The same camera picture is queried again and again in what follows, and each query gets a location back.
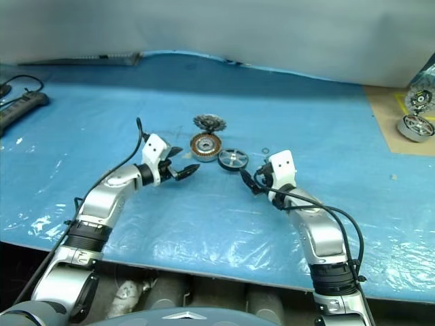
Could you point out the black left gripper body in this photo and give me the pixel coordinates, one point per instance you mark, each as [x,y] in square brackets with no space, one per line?
[167,169]

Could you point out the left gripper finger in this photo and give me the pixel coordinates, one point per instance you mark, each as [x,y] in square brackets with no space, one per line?
[175,152]
[187,171]

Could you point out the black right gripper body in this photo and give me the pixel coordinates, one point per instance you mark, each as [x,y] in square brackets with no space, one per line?
[265,180]

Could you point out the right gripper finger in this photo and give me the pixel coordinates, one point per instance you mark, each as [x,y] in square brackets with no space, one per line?
[260,168]
[248,183]

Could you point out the silver spoked rotor cap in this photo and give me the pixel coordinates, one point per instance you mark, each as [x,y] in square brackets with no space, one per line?
[233,160]

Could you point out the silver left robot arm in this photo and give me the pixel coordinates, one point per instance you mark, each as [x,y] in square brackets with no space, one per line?
[102,200]

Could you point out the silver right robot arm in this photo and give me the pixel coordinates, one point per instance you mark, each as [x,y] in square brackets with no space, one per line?
[323,237]

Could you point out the motor stator with copper windings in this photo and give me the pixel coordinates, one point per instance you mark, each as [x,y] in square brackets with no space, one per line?
[204,149]

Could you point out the assembled silver motor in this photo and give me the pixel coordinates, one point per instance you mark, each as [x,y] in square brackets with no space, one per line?
[416,128]

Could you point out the blue plastic table sheet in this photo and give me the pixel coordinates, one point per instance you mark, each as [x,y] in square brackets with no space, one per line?
[217,217]

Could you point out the grey rounded cylinder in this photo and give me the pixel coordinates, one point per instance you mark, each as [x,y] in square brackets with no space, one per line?
[164,293]
[265,302]

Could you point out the long grey metal bar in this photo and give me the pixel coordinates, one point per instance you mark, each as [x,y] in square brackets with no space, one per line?
[85,60]

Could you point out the white crumpled rag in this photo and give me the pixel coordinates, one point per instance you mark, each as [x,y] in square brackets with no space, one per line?
[127,295]

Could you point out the brown cardboard sheet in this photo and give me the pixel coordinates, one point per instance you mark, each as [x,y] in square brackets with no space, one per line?
[384,119]

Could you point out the grey robot torso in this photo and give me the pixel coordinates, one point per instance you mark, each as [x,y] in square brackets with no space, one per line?
[183,317]

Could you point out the dark grey power strip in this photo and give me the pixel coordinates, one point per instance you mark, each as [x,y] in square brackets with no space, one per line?
[20,108]

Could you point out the black plug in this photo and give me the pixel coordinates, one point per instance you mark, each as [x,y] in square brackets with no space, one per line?
[4,90]

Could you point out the clear plastic bag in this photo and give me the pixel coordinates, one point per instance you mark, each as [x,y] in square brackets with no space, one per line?
[426,69]

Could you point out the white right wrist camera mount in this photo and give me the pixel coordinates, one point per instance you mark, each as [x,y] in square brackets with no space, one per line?
[282,168]

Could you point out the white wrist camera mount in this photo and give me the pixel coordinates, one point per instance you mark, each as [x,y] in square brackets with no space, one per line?
[153,153]
[282,168]

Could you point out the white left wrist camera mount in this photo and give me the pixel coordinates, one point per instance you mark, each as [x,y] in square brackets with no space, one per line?
[153,153]

